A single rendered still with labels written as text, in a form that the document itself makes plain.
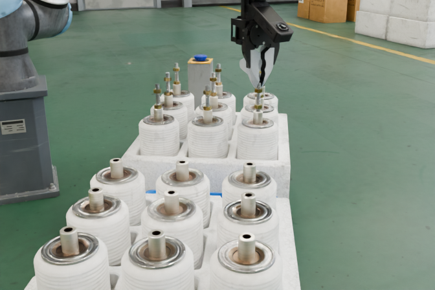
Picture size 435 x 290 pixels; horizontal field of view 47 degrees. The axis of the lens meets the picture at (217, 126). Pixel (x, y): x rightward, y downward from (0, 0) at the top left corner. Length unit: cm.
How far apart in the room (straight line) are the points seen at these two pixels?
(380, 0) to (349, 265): 323
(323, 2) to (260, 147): 392
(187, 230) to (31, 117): 72
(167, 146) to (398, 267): 57
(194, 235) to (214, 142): 42
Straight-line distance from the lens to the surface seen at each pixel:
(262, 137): 113
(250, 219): 75
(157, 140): 116
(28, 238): 127
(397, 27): 398
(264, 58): 112
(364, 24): 430
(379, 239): 124
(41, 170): 142
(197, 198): 86
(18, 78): 136
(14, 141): 139
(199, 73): 154
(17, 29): 136
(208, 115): 116
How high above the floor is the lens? 62
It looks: 19 degrees down
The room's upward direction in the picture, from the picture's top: straight up
